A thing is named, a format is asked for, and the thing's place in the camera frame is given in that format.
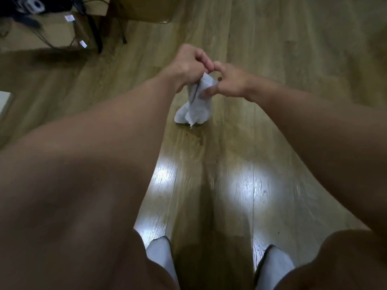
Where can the person's right white shoe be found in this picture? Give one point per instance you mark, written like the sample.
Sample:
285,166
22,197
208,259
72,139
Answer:
273,265

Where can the person's left fingers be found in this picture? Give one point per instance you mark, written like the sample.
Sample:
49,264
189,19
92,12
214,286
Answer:
205,60

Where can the white flat object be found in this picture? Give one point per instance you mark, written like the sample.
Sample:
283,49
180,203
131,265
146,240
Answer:
4,104

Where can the person's right forearm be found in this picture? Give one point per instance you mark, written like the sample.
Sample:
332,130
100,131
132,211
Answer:
326,141

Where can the person's white shoe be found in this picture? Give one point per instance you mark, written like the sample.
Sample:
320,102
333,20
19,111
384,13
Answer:
160,253
273,265

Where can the brown cardboard box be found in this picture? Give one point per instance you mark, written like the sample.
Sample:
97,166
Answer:
145,9

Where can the person's left leg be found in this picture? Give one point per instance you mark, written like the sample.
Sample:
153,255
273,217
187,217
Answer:
151,268

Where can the person's right leg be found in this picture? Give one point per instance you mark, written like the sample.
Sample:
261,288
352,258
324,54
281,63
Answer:
338,262

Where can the person's right thumb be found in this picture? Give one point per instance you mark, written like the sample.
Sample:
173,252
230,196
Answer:
210,91

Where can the person's leg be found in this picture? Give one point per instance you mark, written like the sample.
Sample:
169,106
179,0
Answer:
151,268
338,262

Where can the person's left forearm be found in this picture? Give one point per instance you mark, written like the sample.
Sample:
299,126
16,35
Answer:
90,154

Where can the black electronic device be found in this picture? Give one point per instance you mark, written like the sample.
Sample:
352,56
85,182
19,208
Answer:
28,5

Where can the flat tan cardboard box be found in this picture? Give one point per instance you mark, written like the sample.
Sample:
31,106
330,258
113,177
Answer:
39,36

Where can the person's right hand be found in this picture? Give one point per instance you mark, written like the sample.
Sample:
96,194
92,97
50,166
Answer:
234,83

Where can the white cloth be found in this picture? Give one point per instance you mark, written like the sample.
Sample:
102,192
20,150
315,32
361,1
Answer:
196,105

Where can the person's left white shoe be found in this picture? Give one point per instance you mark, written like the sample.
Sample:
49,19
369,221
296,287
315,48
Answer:
160,253

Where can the person's left hand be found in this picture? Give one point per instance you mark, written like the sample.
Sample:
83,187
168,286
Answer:
186,64

